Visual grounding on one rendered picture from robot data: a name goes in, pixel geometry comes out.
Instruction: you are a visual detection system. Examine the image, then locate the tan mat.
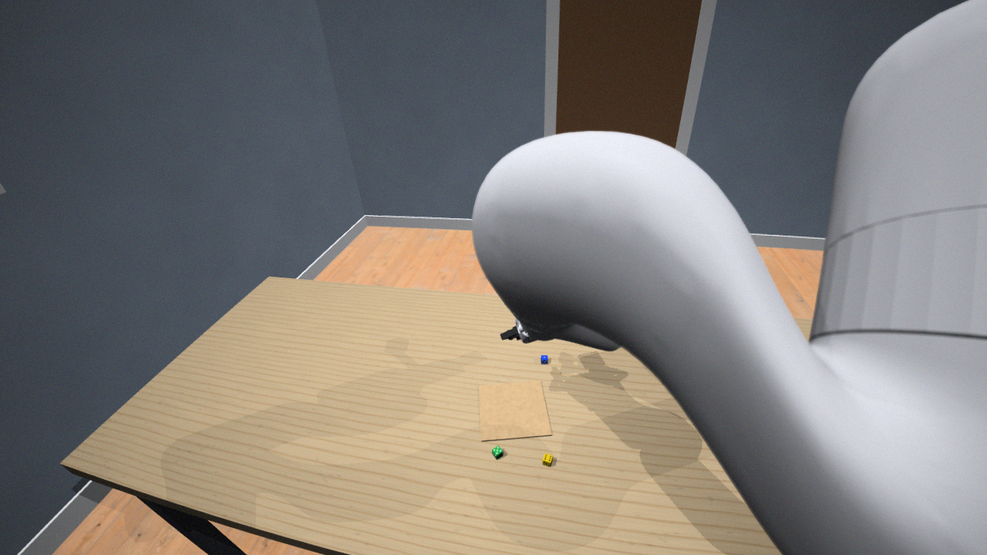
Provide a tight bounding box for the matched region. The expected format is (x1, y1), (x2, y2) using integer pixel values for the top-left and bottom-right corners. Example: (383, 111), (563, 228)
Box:
(479, 380), (552, 442)

